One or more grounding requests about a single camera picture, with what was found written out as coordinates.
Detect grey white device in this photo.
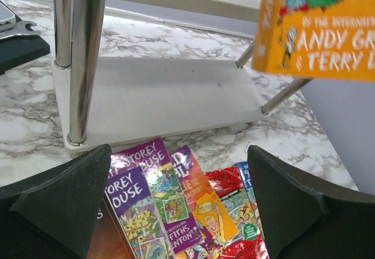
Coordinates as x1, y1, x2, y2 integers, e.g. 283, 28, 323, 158
0, 2, 16, 32

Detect silver metal wrench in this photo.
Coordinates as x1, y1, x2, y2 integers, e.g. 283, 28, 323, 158
0, 21, 40, 40

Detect orange 39-storey treehouse book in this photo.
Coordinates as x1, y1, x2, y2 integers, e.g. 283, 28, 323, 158
252, 0, 374, 81

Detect purple treehouse book rear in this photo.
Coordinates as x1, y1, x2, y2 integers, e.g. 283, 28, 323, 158
108, 138, 203, 258

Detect dark three days book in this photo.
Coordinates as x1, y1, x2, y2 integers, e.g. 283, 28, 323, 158
86, 196, 135, 259

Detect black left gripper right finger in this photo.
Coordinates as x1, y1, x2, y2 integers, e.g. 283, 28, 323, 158
247, 145, 374, 258

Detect white two-tier shelf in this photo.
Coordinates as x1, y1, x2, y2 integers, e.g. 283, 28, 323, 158
52, 0, 308, 152

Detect purple treehouse book front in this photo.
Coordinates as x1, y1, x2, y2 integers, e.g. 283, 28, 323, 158
105, 166, 172, 258

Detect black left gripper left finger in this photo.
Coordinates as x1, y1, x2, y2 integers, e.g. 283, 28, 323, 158
1, 144, 111, 258

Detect red treehouse book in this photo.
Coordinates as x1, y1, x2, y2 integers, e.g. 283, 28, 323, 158
175, 165, 270, 259

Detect purple treehouse book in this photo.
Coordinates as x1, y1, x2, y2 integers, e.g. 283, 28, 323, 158
108, 138, 203, 258
105, 166, 172, 258

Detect blue 91-storey treehouse book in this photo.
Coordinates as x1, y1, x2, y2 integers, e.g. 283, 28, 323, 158
237, 161, 264, 236

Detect black foam block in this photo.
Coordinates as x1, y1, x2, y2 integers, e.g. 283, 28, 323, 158
1, 15, 50, 75

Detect roald dahl charlie book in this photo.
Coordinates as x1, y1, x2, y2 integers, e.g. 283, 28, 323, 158
170, 145, 238, 246

